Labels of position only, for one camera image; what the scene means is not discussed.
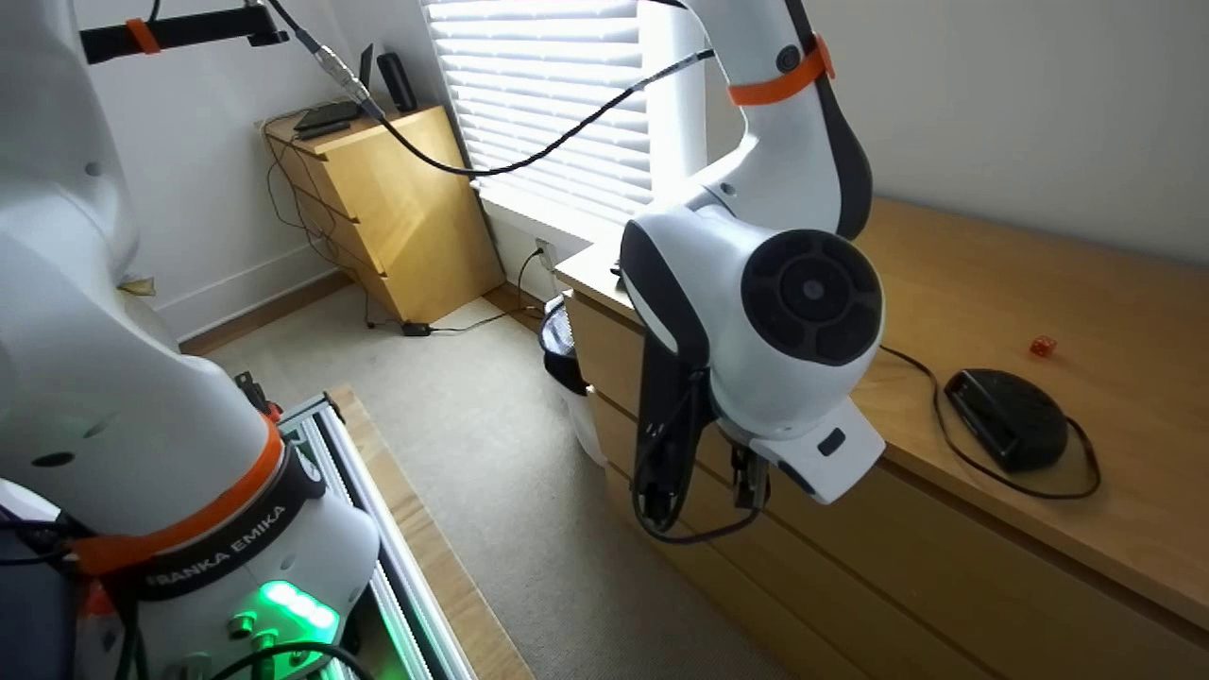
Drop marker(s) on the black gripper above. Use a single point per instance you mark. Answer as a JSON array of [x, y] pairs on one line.
[[674, 408]]

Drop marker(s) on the wooden drawer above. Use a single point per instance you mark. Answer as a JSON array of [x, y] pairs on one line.
[[1093, 569]]

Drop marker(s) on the black trash bin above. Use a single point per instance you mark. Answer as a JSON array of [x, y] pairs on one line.
[[557, 342]]

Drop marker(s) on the black oval device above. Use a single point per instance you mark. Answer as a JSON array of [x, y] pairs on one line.
[[1010, 418]]

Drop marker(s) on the small wooden cabinet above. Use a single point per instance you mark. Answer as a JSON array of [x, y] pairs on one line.
[[407, 232]]

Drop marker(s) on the small red object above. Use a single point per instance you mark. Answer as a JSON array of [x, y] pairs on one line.
[[1044, 347]]

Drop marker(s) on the white window blinds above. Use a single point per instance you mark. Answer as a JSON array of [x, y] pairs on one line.
[[544, 101]]

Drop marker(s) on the wooden dresser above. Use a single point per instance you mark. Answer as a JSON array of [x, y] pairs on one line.
[[951, 254]]

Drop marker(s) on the black items on cabinet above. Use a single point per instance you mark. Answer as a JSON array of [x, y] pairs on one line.
[[375, 67]]

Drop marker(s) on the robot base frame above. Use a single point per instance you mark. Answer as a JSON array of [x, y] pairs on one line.
[[413, 613]]

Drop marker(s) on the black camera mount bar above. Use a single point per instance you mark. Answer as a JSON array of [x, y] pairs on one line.
[[153, 36]]

